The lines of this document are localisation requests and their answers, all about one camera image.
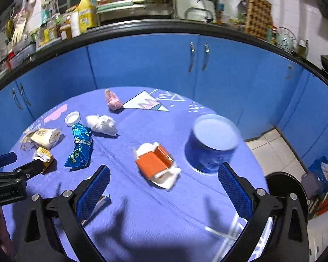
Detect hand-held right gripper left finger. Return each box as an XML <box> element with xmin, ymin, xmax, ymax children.
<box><xmin>15</xmin><ymin>165</ymin><xmax>110</xmax><ymax>262</ymax></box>

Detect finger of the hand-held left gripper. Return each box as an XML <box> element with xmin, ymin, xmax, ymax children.
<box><xmin>12</xmin><ymin>158</ymin><xmax>45</xmax><ymax>183</ymax></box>
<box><xmin>0</xmin><ymin>152</ymin><xmax>17</xmax><ymax>170</ymax></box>

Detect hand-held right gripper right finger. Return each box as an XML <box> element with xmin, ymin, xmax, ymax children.
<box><xmin>218</xmin><ymin>162</ymin><xmax>309</xmax><ymax>262</ymax></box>

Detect small yellow wrapper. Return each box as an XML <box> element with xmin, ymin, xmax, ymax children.
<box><xmin>33</xmin><ymin>147</ymin><xmax>54</xmax><ymax>174</ymax></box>

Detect blue round bucket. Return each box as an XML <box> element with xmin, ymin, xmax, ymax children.
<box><xmin>184</xmin><ymin>114</ymin><xmax>239</xmax><ymax>174</ymax></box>

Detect shiny blue snack wrapper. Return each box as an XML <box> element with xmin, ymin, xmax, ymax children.
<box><xmin>65</xmin><ymin>123</ymin><xmax>94</xmax><ymax>169</ymax></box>

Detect orange and white carton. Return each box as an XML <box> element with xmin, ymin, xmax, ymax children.
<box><xmin>133</xmin><ymin>142</ymin><xmax>181</xmax><ymax>191</ymax></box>

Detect beige snack packet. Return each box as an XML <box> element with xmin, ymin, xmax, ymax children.
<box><xmin>20</xmin><ymin>128</ymin><xmax>63</xmax><ymax>151</ymax></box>

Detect white round lid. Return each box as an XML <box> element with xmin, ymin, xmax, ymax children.
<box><xmin>65</xmin><ymin>111</ymin><xmax>81</xmax><ymax>127</ymax></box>

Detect crumpled white tissue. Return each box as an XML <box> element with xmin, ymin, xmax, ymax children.
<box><xmin>86</xmin><ymin>114</ymin><xmax>118</xmax><ymax>137</ymax></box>

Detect blue plastic bag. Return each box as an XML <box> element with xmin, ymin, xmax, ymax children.
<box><xmin>308</xmin><ymin>156</ymin><xmax>328</xmax><ymax>186</ymax></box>

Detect blue cabinet door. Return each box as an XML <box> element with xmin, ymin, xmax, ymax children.
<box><xmin>16</xmin><ymin>45</ymin><xmax>97</xmax><ymax>121</ymax></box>
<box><xmin>195</xmin><ymin>35</ymin><xmax>252</xmax><ymax>126</ymax></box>
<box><xmin>87</xmin><ymin>34</ymin><xmax>201</xmax><ymax>93</ymax></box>
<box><xmin>235</xmin><ymin>44</ymin><xmax>304</xmax><ymax>142</ymax></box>

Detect pink snack wrapper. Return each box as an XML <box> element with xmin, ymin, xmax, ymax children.
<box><xmin>104</xmin><ymin>88</ymin><xmax>123</xmax><ymax>111</ymax></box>

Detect steel basin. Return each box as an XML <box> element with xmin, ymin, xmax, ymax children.
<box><xmin>12</xmin><ymin>42</ymin><xmax>37</xmax><ymax>60</ymax></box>

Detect yellow rubber glove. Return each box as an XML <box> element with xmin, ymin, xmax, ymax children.
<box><xmin>11</xmin><ymin>5</ymin><xmax>30</xmax><ymax>44</ymax></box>

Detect yellow-labelled jar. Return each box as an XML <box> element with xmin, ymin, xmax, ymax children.
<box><xmin>44</xmin><ymin>23</ymin><xmax>58</xmax><ymax>43</ymax></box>

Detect orange jar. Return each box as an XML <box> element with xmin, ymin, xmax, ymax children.
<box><xmin>59</xmin><ymin>23</ymin><xmax>72</xmax><ymax>40</ymax></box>

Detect white paper roll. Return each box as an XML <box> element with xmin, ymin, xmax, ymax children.
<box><xmin>70</xmin><ymin>11</ymin><xmax>81</xmax><ymax>37</ymax></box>

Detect pale green kettle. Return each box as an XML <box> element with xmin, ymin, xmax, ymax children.
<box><xmin>275</xmin><ymin>27</ymin><xmax>296</xmax><ymax>51</ymax></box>

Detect yellow detergent bottle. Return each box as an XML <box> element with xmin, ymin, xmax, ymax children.
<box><xmin>76</xmin><ymin>0</ymin><xmax>99</xmax><ymax>33</ymax></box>

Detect checkered wooden board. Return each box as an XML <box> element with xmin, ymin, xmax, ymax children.
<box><xmin>244</xmin><ymin>0</ymin><xmax>272</xmax><ymax>37</ymax></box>

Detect black kitchen countertop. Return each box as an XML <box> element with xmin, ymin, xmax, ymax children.
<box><xmin>0</xmin><ymin>19</ymin><xmax>328</xmax><ymax>99</ymax></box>

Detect green tray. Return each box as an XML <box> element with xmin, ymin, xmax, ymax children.
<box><xmin>96</xmin><ymin>0</ymin><xmax>147</xmax><ymax>13</ymax></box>

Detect metal faucet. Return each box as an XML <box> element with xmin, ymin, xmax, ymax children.
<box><xmin>184</xmin><ymin>7</ymin><xmax>215</xmax><ymax>22</ymax></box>

